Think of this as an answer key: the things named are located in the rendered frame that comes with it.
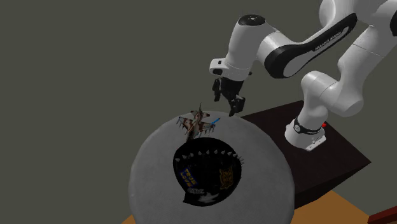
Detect dark red wooden furniture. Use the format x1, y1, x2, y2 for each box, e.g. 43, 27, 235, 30
367, 206, 397, 224

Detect dark robot stand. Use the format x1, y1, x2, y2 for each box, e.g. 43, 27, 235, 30
240, 99, 372, 209

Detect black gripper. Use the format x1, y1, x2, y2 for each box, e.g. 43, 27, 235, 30
212, 76, 246, 118

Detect camouflage toy fighter jet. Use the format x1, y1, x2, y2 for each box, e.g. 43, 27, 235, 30
176, 102, 222, 143

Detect black studded cap with patches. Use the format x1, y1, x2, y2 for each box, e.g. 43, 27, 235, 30
172, 136, 246, 207

